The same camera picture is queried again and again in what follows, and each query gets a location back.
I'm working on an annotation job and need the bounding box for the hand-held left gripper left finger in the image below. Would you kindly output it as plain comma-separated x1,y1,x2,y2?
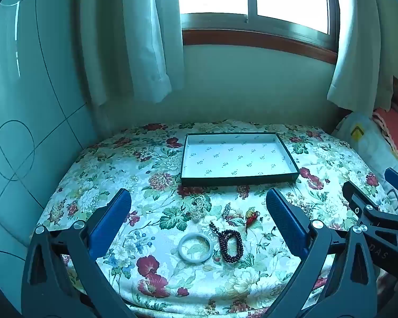
21,188,143,318

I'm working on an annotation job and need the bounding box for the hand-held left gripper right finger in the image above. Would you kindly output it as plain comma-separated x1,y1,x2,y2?
262,188,379,318

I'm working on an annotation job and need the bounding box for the red pendant charm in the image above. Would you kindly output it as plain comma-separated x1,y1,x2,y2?
244,208,261,227

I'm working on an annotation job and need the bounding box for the dark wooden bead string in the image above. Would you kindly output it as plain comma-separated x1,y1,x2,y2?
209,221,243,263

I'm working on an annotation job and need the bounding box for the shallow white printed box tray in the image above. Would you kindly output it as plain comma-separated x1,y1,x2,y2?
180,132,300,187

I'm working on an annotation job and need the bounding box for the white jade bangle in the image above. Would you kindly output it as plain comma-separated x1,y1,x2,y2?
178,232,215,265

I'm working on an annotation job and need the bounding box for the white pillow with yellow mark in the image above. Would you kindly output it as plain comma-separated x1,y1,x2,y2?
332,111,398,213

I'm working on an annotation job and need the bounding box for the pink knitted blanket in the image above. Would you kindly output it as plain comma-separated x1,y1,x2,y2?
373,104,398,163

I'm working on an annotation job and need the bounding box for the floral bedspread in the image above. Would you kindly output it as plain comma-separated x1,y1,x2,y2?
31,121,398,318

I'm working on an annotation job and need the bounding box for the white curtain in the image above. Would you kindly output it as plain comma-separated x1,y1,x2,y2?
80,0,186,107
327,0,398,111

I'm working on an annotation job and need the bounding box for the white wardrobe with circle lines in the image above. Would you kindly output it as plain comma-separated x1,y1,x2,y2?
0,0,97,272

